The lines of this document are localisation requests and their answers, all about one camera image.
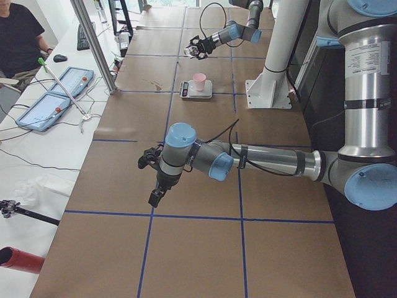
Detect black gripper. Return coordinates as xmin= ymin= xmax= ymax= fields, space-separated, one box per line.
xmin=189 ymin=35 xmax=216 ymax=60
xmin=148 ymin=170 xmax=181 ymax=207

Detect pink plastic cup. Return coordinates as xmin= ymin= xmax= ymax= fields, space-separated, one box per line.
xmin=192 ymin=73 xmax=207 ymax=91

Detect clear glass sauce bottle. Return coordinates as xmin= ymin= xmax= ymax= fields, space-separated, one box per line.
xmin=184 ymin=45 xmax=200 ymax=58

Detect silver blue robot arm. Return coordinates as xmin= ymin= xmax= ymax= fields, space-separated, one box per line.
xmin=138 ymin=1 xmax=396 ymax=210
xmin=184 ymin=1 xmax=264 ymax=60

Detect silver digital kitchen scale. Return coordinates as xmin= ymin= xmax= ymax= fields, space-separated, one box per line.
xmin=179 ymin=80 xmax=213 ymax=99

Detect black keyboard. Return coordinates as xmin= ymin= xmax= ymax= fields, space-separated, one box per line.
xmin=76 ymin=24 xmax=90 ymax=51

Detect blue teach pendant far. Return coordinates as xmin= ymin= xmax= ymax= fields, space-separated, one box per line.
xmin=59 ymin=66 xmax=94 ymax=98

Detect blue teach pendant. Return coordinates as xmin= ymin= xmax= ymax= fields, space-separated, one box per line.
xmin=16 ymin=93 xmax=71 ymax=132
xmin=59 ymin=66 xmax=94 ymax=98

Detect blue teach pendant near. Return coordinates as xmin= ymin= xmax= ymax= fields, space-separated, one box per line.
xmin=16 ymin=93 xmax=71 ymax=132

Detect black computer mouse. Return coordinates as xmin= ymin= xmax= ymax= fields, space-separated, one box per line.
xmin=53 ymin=54 xmax=68 ymax=63

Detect metal rod green tip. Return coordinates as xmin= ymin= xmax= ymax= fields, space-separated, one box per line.
xmin=38 ymin=58 xmax=91 ymax=120

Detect red cylinder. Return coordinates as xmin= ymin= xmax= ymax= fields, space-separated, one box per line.
xmin=1 ymin=246 xmax=45 ymax=274

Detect person in black shirt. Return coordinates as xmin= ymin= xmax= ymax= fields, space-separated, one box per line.
xmin=1 ymin=1 xmax=53 ymax=91

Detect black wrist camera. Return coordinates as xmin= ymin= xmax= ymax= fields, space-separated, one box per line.
xmin=138 ymin=144 xmax=164 ymax=171

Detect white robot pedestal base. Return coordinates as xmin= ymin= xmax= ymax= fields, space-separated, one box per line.
xmin=246 ymin=0 xmax=309 ymax=109

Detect aluminium frame post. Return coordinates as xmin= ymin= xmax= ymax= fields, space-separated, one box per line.
xmin=70 ymin=0 xmax=117 ymax=94

